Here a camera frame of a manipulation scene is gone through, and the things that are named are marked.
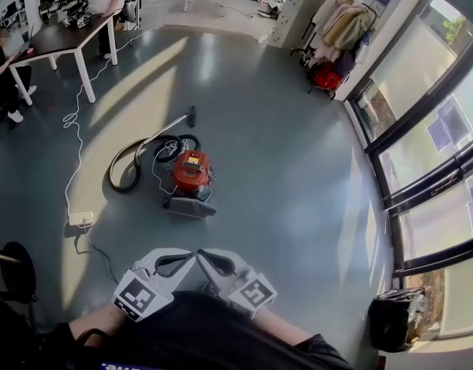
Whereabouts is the orange vacuum cleaner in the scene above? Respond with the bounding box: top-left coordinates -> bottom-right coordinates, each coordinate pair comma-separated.
164,149 -> 218,204

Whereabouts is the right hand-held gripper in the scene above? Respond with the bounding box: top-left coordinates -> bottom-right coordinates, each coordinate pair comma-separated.
196,247 -> 278,321

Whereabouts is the white locker cabinet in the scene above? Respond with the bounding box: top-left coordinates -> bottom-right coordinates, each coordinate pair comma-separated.
265,0 -> 336,49

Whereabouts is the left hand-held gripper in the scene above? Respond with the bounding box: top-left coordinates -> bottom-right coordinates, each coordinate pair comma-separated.
112,247 -> 198,323

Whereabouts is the black-framed glass window wall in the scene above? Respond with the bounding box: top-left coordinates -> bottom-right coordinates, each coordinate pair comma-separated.
343,0 -> 473,341

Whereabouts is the black metal stool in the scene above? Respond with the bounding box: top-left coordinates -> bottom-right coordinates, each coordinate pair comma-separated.
0,240 -> 39,335

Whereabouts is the clothes rack with coats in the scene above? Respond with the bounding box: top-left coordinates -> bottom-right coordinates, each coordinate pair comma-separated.
289,0 -> 380,102

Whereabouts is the black white gear pile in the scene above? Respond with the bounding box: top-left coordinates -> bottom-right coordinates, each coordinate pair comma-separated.
63,0 -> 94,29

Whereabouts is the person's left forearm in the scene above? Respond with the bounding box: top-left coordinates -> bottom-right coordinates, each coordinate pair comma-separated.
68,304 -> 125,337

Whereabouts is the white power strip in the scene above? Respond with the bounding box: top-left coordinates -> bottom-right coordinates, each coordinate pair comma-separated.
68,210 -> 96,227

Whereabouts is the white extension cable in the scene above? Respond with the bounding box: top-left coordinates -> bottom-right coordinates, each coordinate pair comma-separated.
62,27 -> 154,217

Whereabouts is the white vacuum power cord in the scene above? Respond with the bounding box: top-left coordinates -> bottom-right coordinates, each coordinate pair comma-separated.
150,136 -> 191,196

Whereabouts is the person's black clothing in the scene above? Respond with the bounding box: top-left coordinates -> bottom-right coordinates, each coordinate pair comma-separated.
35,289 -> 356,370

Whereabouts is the black vacuum hose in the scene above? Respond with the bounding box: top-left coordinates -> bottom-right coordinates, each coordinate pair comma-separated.
107,133 -> 201,193

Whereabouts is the person's right forearm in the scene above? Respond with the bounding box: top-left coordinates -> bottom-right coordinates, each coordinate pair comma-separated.
253,308 -> 314,346

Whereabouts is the black bagged trash bin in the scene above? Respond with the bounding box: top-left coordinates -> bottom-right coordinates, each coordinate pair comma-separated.
369,287 -> 428,353

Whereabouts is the red bag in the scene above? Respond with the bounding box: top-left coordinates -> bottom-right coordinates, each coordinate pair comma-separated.
309,60 -> 343,91

